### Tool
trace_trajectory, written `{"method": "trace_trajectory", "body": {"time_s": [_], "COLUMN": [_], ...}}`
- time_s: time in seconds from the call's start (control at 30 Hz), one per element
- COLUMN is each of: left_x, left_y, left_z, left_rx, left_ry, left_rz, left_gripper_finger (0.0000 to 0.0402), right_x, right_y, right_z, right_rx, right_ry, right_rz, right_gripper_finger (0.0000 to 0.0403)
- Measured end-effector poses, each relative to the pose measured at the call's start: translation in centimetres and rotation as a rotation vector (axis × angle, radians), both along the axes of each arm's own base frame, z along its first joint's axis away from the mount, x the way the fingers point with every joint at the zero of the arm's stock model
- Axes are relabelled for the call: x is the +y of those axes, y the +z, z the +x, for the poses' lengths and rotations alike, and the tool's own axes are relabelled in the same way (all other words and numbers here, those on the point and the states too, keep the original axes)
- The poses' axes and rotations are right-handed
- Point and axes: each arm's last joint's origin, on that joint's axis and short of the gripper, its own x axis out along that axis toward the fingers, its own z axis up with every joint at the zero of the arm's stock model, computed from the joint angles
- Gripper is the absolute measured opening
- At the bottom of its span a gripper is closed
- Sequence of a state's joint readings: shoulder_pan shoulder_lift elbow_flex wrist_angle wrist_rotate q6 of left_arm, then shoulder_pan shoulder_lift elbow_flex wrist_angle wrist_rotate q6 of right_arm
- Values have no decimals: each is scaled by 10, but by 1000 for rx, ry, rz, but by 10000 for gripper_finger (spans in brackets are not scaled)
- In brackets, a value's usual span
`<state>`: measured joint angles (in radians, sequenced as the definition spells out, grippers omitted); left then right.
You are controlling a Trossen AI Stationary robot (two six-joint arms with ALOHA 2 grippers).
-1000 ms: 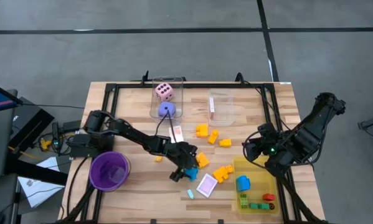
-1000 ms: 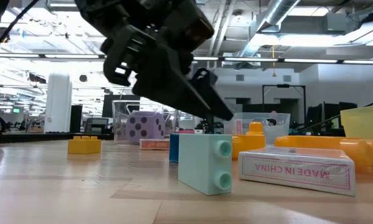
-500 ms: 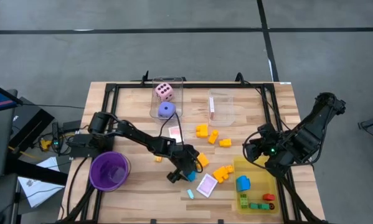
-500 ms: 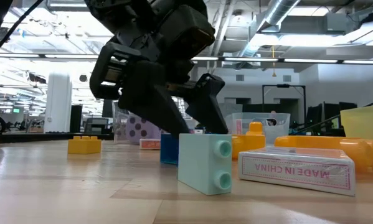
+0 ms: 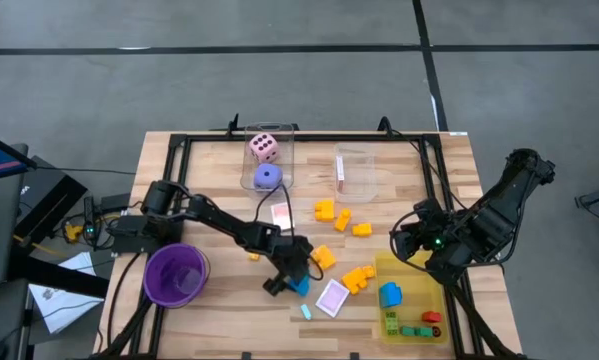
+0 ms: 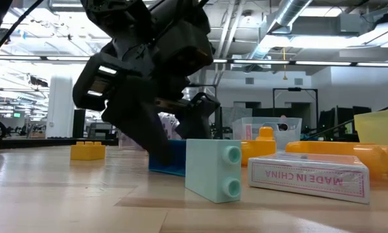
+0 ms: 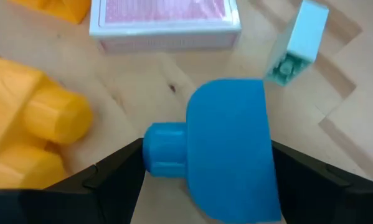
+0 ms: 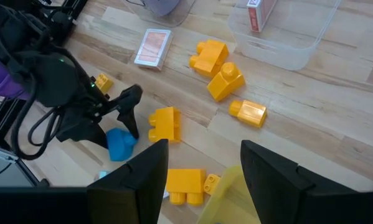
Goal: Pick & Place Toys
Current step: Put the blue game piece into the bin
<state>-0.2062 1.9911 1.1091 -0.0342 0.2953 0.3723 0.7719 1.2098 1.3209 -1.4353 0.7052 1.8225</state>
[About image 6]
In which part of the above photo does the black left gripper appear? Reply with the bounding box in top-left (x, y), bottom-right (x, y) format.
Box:
top-left (72, 41), bottom-right (220, 164)

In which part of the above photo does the blue cloud-shaped toy brick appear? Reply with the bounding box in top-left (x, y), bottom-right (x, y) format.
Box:
top-left (148, 139), bottom-right (187, 177)

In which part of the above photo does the light teal toy brick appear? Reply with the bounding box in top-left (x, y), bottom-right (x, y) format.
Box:
top-left (185, 139), bottom-right (242, 204)

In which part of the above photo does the black cabinet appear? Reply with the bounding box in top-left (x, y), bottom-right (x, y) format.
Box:
top-left (73, 109), bottom-right (87, 139)

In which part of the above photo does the white column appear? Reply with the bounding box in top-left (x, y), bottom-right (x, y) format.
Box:
top-left (45, 76), bottom-right (76, 139)

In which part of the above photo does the shallow clear plastic container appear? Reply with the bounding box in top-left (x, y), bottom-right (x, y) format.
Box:
top-left (231, 116), bottom-right (303, 153)

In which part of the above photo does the long ceiling light strip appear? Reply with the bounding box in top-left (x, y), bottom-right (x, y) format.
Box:
top-left (0, 55), bottom-right (388, 68)

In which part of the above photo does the yellow translucent plastic bin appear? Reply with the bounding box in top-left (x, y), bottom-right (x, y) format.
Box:
top-left (354, 108), bottom-right (388, 145)

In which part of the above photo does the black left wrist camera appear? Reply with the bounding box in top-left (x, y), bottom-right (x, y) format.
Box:
top-left (161, 19), bottom-right (214, 80)

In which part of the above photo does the slanted silver ventilation duct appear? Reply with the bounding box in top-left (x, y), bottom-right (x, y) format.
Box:
top-left (245, 0), bottom-right (313, 62)

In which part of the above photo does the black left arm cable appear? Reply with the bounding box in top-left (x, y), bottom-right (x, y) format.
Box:
top-left (0, 0), bottom-right (45, 61)

